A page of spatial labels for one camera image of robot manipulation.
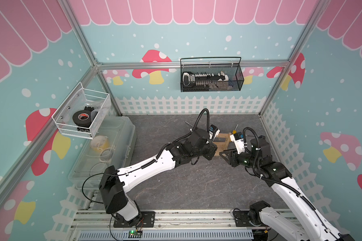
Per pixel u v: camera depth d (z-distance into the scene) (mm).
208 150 637
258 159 542
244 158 619
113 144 792
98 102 749
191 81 876
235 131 1055
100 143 791
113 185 406
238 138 634
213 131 623
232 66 903
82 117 717
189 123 1148
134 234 729
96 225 728
